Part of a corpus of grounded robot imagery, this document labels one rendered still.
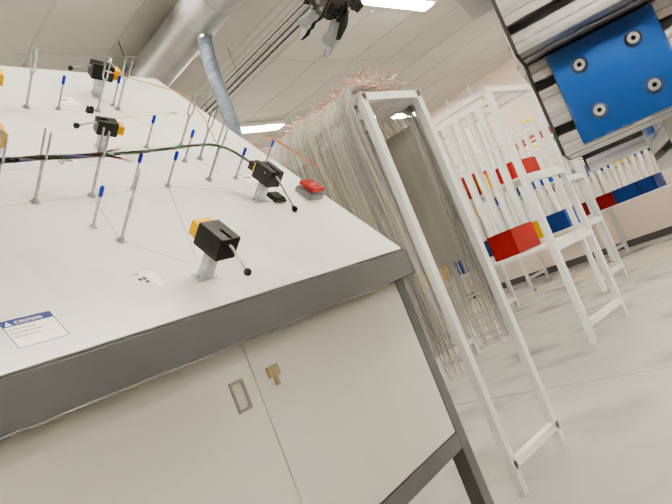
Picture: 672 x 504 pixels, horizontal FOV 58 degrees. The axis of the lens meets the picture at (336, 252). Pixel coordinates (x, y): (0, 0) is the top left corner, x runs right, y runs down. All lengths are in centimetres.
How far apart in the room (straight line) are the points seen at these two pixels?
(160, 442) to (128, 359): 14
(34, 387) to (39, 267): 25
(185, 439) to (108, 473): 13
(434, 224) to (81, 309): 169
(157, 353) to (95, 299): 13
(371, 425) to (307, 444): 20
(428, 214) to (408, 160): 23
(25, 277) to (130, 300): 15
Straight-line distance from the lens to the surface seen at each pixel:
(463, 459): 161
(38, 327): 93
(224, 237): 105
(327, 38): 157
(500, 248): 439
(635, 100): 59
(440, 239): 243
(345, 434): 125
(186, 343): 99
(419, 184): 244
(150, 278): 108
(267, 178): 143
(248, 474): 107
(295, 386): 118
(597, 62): 59
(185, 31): 467
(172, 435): 99
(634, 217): 968
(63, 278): 103
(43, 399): 86
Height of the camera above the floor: 80
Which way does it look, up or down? 5 degrees up
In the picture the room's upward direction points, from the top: 22 degrees counter-clockwise
